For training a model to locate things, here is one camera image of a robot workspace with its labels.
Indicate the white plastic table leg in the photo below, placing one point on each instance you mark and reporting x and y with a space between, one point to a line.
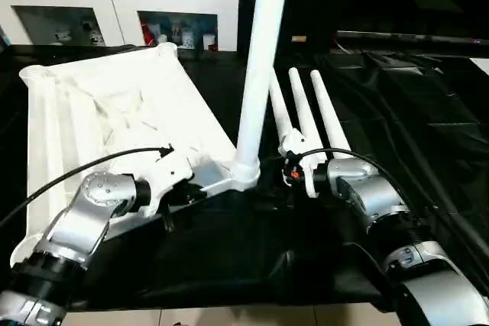
260 74
328 112
282 112
303 104

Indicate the white plastic table top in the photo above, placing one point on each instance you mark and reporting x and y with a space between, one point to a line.
76 112

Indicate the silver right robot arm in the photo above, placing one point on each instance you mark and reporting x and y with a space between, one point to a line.
366 192

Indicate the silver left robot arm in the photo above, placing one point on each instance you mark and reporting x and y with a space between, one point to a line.
76 223

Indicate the black mat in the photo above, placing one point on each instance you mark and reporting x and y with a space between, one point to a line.
229 246

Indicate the small tan block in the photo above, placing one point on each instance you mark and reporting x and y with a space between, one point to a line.
299 39

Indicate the white sheet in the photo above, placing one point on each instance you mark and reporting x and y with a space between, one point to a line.
480 65

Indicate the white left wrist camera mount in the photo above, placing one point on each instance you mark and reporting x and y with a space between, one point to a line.
164 173

